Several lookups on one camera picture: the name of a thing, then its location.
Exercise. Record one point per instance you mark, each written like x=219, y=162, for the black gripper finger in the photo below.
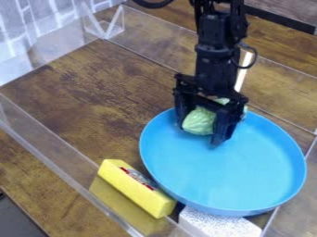
x=225, y=124
x=185, y=105

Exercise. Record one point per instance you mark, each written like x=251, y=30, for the clear acrylic enclosure wall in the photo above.
x=150, y=40

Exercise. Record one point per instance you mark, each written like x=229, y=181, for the yellow butter box toy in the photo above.
x=136, y=187

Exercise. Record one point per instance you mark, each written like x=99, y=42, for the white speckled foam block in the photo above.
x=205, y=225

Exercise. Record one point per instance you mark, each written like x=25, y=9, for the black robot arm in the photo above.
x=221, y=23

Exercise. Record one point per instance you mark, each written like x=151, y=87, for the green bumpy gourd toy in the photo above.
x=198, y=122

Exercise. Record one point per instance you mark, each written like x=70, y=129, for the clear acrylic corner bracket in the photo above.
x=100, y=28

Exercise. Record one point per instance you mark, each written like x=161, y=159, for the blue round tray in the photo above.
x=239, y=179

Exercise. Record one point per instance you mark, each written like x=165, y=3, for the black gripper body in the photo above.
x=214, y=78

